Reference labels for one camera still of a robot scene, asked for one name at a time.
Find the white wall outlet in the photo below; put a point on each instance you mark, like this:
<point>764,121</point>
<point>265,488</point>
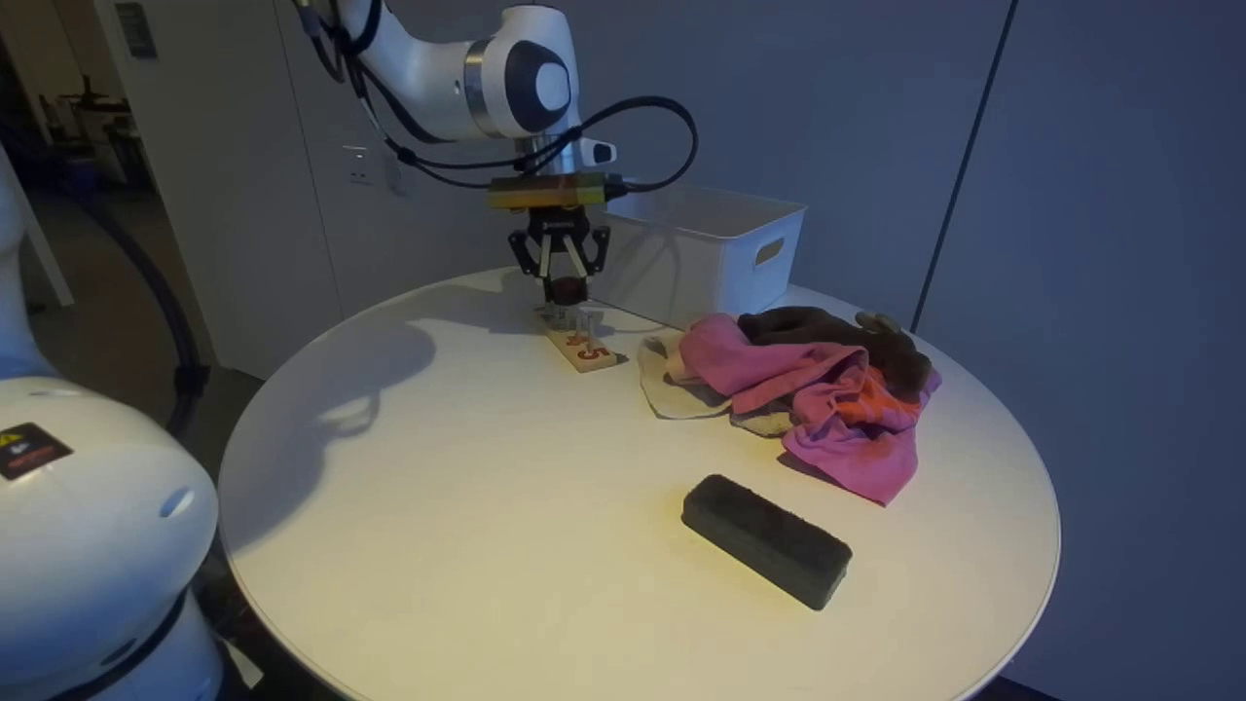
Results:
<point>360,167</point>

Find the dark brown cloth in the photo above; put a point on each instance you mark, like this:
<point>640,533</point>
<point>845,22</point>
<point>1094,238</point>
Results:
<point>802,326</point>

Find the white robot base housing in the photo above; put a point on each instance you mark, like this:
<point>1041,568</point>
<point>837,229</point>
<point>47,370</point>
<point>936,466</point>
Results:
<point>92,546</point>

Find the yellowish wrist camera box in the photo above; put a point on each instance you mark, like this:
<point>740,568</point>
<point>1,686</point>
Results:
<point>548,198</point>

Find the purple container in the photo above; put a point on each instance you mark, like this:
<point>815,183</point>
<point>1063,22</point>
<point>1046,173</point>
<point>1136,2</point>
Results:
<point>77,177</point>

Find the wooden number peg board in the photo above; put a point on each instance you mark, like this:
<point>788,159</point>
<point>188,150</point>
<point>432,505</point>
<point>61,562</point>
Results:
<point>593,353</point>

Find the black rectangular block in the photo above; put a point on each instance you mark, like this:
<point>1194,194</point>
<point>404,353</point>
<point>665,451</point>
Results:
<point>764,540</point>

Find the pink cloth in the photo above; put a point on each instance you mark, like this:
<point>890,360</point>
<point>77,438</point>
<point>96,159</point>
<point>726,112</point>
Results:
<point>844,431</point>

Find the white furniture leg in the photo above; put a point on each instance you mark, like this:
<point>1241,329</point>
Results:
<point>52,279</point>

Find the dark wall sign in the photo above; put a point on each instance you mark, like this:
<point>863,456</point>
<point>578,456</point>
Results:
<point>136,33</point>

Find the beige woven cloth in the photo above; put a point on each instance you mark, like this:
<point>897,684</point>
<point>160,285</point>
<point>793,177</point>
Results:
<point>665,392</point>

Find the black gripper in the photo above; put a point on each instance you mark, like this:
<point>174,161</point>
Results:
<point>562,238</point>

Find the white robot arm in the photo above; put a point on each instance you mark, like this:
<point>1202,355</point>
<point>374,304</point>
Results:
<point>518,83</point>

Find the white plastic bin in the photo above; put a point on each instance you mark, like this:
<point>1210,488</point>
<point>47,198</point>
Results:
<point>726,257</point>

